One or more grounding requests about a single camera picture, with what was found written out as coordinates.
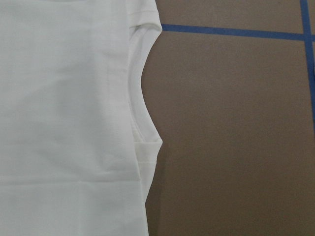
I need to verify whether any white long-sleeve printed shirt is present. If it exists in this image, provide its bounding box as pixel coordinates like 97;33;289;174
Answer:
0;0;162;236

